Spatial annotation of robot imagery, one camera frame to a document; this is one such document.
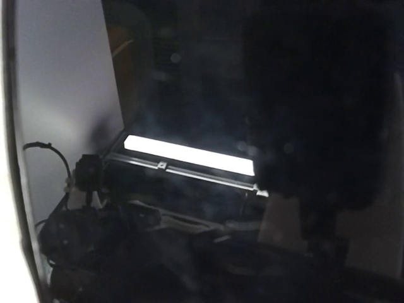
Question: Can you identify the black phone with silver edge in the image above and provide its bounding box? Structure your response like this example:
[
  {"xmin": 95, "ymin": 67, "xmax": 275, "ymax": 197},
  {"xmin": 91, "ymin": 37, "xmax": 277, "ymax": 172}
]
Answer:
[{"xmin": 1, "ymin": 0, "xmax": 404, "ymax": 303}]

